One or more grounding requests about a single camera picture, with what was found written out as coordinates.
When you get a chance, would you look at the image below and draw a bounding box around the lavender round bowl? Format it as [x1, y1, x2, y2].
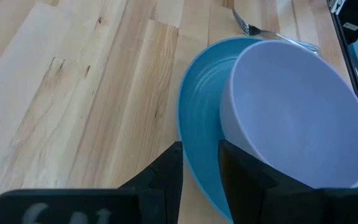
[219, 39, 358, 190]

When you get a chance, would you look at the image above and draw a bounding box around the silver metal fork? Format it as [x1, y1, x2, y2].
[231, 6, 321, 55]

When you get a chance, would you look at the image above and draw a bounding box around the black aluminium table frame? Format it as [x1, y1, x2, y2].
[326, 0, 358, 166]

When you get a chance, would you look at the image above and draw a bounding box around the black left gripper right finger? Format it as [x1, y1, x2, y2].
[217, 139, 358, 224]

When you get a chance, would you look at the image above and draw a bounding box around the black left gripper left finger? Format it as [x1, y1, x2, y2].
[0, 141, 184, 224]

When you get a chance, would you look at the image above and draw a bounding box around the blue round plate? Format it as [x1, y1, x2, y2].
[176, 36, 358, 223]

